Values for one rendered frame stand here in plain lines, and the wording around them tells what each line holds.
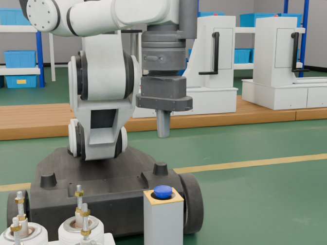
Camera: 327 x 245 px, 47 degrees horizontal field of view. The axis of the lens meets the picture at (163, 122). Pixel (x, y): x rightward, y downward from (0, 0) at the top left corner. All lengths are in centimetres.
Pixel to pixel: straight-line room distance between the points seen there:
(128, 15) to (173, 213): 41
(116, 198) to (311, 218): 74
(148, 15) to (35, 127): 197
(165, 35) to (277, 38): 248
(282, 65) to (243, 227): 201
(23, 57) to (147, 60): 460
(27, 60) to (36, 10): 444
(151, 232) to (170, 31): 41
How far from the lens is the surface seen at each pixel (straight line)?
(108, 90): 107
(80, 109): 113
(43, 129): 260
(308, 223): 149
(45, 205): 115
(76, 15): 84
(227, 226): 139
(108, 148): 134
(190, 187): 123
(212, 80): 294
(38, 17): 86
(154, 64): 72
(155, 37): 72
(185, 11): 72
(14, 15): 528
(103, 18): 80
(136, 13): 73
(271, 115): 305
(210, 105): 289
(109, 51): 109
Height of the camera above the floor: 65
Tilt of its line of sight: 13 degrees down
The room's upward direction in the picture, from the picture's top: straight up
